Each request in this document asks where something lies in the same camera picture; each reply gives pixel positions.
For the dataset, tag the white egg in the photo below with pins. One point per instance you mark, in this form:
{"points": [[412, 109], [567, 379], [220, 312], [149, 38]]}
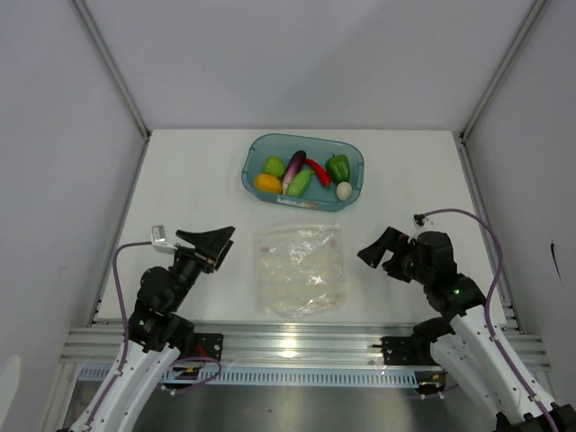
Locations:
{"points": [[344, 191]]}

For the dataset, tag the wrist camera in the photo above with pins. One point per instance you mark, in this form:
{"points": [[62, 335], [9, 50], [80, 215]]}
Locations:
{"points": [[422, 223], [159, 240]]}

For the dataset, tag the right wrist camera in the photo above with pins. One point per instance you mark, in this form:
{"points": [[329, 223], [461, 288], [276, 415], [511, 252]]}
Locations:
{"points": [[422, 223]]}

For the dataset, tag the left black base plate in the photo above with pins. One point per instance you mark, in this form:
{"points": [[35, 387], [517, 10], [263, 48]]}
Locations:
{"points": [[208, 345]]}

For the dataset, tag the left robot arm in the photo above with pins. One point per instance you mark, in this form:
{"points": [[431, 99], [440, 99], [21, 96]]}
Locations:
{"points": [[155, 338]]}

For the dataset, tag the white slotted cable duct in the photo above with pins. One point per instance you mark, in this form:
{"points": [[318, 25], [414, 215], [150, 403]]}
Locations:
{"points": [[234, 375]]}

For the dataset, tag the purple eggplant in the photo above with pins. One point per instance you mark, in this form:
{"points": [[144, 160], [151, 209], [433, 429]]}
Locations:
{"points": [[293, 168]]}

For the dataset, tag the green bell pepper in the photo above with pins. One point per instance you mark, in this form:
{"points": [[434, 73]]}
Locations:
{"points": [[338, 169]]}

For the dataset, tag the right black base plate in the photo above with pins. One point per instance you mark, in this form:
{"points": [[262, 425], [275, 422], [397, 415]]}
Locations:
{"points": [[413, 351]]}

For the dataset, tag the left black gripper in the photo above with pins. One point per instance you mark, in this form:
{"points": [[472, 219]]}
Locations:
{"points": [[210, 244]]}

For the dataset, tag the green custard apple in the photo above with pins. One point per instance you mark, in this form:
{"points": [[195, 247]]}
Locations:
{"points": [[273, 166]]}

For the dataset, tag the light green cucumber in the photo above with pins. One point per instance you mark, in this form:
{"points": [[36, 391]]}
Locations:
{"points": [[300, 183]]}

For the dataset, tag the right aluminium frame post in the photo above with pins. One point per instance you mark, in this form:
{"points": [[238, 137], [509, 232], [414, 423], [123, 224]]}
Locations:
{"points": [[522, 35]]}

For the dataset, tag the orange mango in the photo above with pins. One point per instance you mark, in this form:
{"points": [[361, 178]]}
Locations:
{"points": [[268, 184]]}

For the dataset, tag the aluminium frame post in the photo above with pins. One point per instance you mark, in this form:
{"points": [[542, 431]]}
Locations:
{"points": [[97, 40], [522, 35]]}

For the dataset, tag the left aluminium frame post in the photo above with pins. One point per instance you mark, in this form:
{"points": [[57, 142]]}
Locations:
{"points": [[97, 40]]}

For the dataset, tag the aluminium mounting rail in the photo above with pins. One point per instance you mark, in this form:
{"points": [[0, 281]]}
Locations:
{"points": [[291, 345]]}

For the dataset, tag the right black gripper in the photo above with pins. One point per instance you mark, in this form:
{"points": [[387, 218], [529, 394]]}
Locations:
{"points": [[391, 240]]}

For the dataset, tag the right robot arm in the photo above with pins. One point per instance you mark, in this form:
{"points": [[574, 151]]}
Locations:
{"points": [[462, 339]]}

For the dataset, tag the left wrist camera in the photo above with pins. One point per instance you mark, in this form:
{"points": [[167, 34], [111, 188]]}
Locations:
{"points": [[159, 240]]}

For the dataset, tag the teal plastic bin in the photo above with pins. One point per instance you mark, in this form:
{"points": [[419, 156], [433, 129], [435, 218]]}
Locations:
{"points": [[316, 197]]}

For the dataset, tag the clear zip top bag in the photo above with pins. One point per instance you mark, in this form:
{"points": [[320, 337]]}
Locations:
{"points": [[299, 270]]}

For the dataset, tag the red chili pepper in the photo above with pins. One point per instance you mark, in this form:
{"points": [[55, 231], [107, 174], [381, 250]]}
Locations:
{"points": [[319, 171]]}

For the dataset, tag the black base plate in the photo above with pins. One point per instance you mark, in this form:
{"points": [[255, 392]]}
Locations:
{"points": [[413, 351], [208, 345]]}

